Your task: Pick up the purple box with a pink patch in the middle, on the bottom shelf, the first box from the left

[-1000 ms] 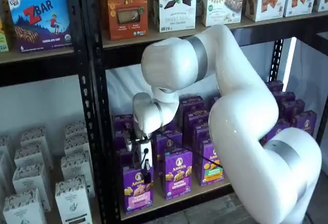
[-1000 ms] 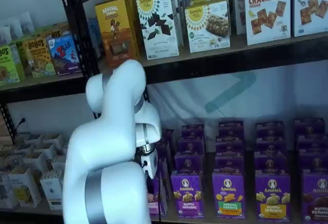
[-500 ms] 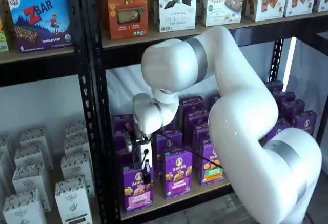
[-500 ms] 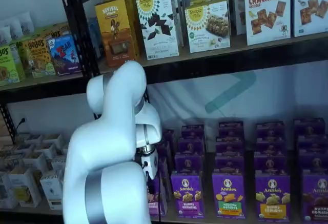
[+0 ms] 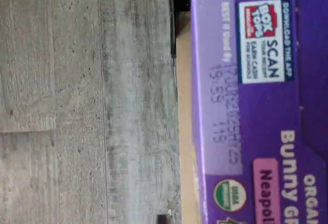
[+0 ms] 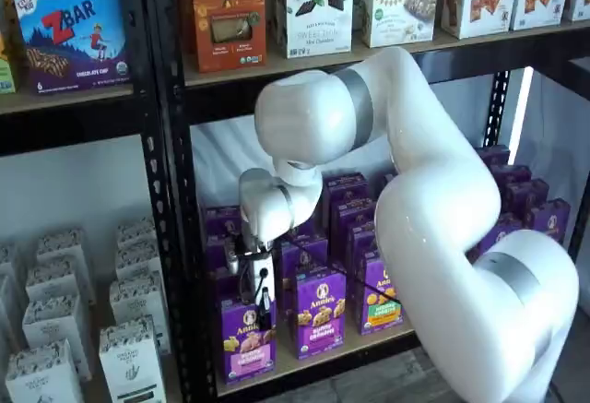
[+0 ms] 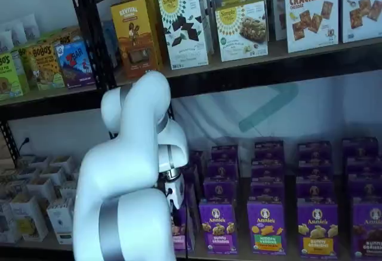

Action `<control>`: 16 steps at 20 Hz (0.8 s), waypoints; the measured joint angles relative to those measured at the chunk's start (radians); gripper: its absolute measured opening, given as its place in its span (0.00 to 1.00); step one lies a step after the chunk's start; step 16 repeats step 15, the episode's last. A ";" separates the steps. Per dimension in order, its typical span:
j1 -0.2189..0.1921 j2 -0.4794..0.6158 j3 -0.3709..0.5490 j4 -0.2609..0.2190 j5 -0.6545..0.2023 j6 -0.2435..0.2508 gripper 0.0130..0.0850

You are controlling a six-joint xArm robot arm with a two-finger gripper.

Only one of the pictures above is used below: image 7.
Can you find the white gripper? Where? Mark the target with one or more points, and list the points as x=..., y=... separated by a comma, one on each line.
x=176, y=190

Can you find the purple box with pink patch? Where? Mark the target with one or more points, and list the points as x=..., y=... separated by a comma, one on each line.
x=178, y=237

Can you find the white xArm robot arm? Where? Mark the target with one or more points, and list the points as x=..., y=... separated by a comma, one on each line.
x=131, y=153

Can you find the purple Annie's box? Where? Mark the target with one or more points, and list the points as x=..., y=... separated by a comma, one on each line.
x=314, y=189
x=360, y=147
x=362, y=165
x=365, y=187
x=225, y=152
x=268, y=149
x=314, y=150
x=222, y=168
x=314, y=168
x=267, y=170
x=267, y=190
x=221, y=189

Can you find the purple box with green patch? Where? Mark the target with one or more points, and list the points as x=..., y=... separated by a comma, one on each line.
x=266, y=228

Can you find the white box with black label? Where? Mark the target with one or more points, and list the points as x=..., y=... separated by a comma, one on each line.
x=61, y=222

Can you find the wooden shelf board under purple boxes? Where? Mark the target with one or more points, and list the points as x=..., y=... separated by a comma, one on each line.
x=298, y=257

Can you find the wooden shelf board under white boxes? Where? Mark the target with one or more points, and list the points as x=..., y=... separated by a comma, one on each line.
x=35, y=244

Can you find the purple box with yellow patch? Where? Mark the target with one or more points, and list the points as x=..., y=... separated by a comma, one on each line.
x=318, y=231

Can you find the white box with yellow print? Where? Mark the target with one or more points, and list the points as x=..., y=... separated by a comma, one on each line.
x=28, y=216

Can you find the wooden shelf board under cracker boxes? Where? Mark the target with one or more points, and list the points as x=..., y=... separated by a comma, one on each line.
x=238, y=64

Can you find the wooden shelf board under Bobo's boxes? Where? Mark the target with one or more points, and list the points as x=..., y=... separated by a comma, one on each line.
x=44, y=93

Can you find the blue Z Bar box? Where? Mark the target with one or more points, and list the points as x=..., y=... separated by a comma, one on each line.
x=76, y=64

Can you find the Simple Mills dark cracker box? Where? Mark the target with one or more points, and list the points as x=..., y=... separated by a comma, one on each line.
x=206, y=1
x=183, y=31

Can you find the purple box with brown patch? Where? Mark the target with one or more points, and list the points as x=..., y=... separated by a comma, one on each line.
x=368, y=231

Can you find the yellow Bobo's box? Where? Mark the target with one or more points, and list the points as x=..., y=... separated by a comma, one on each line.
x=46, y=67

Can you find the green Bobo's box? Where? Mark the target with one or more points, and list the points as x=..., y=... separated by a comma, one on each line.
x=22, y=64
x=9, y=76

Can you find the red pretzel crackers box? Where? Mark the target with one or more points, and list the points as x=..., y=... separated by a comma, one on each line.
x=278, y=10

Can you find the orange pretzel crackers cheddar box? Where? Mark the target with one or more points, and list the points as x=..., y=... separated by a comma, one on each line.
x=311, y=16

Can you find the blue pretzel crackers box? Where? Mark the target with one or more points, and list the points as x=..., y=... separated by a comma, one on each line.
x=362, y=10

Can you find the white snack bags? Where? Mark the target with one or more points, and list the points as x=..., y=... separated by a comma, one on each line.
x=21, y=31

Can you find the black metal shelf frame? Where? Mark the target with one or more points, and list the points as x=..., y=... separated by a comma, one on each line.
x=89, y=34

